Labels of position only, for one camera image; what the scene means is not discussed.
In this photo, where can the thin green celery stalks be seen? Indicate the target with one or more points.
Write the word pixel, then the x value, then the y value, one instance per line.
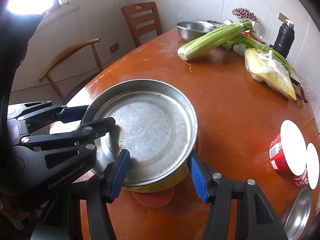
pixel 260 46

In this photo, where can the brown wooden chair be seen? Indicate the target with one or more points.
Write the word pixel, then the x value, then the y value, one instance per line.
pixel 142 17

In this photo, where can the pale celery bunch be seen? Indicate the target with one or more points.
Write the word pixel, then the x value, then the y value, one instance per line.
pixel 210 41

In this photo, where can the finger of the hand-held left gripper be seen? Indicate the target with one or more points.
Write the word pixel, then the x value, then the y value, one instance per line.
pixel 100 127
pixel 73 113

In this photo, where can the black thermos bottle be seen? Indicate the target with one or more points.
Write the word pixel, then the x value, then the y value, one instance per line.
pixel 283 38

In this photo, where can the small steel bowl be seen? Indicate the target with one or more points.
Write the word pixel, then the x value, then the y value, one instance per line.
pixel 298 212

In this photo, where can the yellow food bag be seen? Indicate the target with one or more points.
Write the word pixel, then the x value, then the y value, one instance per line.
pixel 270 77

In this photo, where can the large steel basin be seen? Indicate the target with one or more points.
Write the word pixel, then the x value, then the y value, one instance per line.
pixel 192 30

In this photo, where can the purple cloth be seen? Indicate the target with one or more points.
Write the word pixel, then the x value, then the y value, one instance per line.
pixel 311 92

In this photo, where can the brass wall switch plate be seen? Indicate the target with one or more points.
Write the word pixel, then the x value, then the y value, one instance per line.
pixel 282 16

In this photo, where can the red packet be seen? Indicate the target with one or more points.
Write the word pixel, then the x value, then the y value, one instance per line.
pixel 251 33

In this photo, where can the large red paper bowl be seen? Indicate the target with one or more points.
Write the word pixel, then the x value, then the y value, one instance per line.
pixel 277 155

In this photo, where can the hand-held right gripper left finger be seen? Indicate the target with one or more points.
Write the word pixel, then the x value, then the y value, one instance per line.
pixel 120 177

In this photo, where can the round metal pan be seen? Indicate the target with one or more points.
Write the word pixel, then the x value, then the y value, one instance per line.
pixel 150 130

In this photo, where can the small red paper bowl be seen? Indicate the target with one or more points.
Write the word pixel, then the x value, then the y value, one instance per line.
pixel 313 165

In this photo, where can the person's left forearm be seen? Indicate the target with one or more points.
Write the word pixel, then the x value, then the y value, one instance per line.
pixel 15 55

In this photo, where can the white foam net sleeve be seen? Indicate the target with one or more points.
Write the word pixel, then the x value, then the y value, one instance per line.
pixel 239 48

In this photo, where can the light wooden armchair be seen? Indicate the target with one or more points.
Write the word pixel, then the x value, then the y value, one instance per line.
pixel 72 48

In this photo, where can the dark patterned dish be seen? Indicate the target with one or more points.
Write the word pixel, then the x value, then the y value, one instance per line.
pixel 217 23

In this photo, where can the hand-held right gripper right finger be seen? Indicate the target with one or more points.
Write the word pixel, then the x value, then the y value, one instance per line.
pixel 197 180

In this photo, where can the low wall outlet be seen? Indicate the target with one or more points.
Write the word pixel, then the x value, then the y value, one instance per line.
pixel 114 48

